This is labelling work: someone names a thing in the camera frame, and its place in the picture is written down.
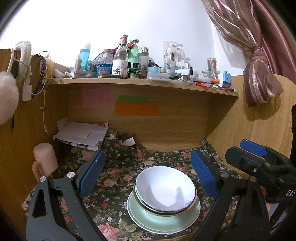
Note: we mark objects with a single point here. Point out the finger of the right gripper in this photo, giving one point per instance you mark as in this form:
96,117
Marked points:
243,160
253,148

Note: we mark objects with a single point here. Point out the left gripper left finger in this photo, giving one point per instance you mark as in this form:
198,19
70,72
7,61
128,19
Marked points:
45,218

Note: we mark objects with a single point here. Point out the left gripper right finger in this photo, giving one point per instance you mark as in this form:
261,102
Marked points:
239,210

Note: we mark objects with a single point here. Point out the mint green plate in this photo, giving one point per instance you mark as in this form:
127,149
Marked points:
162,224

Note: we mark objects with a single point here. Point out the white bowl black dots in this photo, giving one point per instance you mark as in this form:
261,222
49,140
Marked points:
162,174

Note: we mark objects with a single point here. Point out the pink bowl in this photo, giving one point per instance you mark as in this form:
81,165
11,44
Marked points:
150,210

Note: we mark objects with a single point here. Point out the mint green bowl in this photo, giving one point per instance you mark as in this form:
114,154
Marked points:
138,196

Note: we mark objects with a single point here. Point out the person's right hand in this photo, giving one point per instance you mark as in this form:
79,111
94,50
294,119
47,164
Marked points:
268,206

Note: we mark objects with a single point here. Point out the cartoon printed paper sheet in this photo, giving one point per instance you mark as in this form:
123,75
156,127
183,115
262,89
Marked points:
28,199

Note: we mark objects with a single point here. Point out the floral dark green tablecloth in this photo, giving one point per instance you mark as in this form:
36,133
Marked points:
107,202

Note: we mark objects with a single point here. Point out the wooden shelf board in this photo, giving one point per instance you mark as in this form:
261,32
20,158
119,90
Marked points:
140,82

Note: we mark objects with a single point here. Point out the blue stapler box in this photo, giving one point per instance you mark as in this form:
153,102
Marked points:
225,79

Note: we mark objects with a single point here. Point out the orange marker pen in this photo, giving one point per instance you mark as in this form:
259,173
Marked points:
209,80

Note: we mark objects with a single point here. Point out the stack of white papers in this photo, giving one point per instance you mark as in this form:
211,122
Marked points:
84,135

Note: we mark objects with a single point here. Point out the small white folded box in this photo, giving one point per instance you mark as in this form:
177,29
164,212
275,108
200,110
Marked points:
129,142

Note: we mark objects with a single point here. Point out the clear plastic organizer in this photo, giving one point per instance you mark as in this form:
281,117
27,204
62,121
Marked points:
174,57

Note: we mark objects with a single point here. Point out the pink striped curtain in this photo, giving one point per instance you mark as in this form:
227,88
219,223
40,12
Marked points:
251,27

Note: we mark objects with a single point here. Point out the pink sticky note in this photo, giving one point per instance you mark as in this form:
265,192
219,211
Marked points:
98,97

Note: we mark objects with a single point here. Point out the orange sticky note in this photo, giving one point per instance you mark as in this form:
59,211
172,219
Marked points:
136,108

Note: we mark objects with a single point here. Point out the white fluffy earmuff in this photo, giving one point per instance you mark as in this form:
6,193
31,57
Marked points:
9,90

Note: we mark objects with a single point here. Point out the green sticky note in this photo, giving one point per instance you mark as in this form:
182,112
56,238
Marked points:
132,98

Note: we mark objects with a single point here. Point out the glass shaker with metal lid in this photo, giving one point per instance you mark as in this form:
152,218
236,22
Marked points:
143,58

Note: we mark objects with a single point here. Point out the braided brown headband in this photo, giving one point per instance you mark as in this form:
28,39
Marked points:
42,73

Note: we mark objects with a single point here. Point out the green bottle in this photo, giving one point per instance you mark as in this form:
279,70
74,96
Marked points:
133,64

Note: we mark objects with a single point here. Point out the clear glass bottle with label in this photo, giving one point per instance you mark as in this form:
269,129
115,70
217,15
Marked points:
120,60

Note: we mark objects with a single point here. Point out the blue glass jar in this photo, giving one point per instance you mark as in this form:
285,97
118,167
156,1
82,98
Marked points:
104,66

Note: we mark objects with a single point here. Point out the blue liquid bottle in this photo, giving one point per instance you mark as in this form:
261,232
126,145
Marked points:
84,56

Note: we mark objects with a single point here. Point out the white charger with cable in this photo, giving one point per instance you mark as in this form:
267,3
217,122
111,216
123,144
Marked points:
27,89

